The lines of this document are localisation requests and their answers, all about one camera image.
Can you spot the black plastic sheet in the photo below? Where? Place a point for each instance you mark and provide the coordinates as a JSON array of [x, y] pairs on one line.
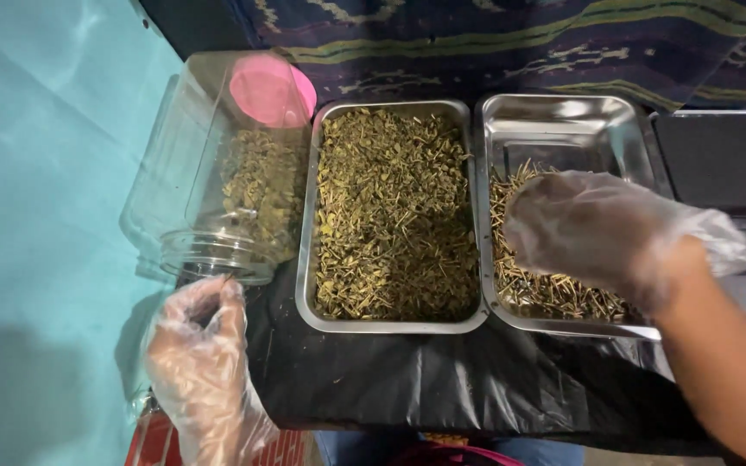
[[425, 382]]

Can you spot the black digital scale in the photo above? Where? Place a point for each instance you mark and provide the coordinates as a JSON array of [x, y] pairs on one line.
[[722, 162]]

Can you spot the steel tray with mixed herbs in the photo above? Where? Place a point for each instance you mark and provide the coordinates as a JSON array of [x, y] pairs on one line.
[[303, 259]]

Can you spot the heap of mixed dried herbs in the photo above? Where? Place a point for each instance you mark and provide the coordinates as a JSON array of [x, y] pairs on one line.
[[392, 220]]

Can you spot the dried leaves heap in jar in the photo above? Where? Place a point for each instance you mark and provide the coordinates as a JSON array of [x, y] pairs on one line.
[[263, 191]]

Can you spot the heap of dried stems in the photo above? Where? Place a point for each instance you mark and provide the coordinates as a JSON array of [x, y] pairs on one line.
[[528, 294]]

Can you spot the pink jar lid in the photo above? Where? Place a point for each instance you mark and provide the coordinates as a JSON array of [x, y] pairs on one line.
[[272, 90]]

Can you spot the dark patterned cloth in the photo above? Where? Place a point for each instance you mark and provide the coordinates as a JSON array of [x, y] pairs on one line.
[[476, 45]]

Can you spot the steel tray with stems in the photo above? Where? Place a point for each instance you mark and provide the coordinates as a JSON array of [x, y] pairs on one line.
[[561, 126]]

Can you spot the person's right fingers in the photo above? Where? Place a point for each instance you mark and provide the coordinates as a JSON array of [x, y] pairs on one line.
[[535, 223]]

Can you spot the person's left hand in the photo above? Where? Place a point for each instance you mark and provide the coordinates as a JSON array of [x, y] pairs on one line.
[[199, 362]]

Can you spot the person's right hand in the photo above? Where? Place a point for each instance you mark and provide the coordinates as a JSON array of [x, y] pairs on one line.
[[596, 230]]

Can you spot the clear plastic jar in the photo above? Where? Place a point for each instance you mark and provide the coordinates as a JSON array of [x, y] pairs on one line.
[[204, 187]]

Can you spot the red checkered object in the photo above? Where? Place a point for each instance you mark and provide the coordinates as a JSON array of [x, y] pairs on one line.
[[153, 446]]

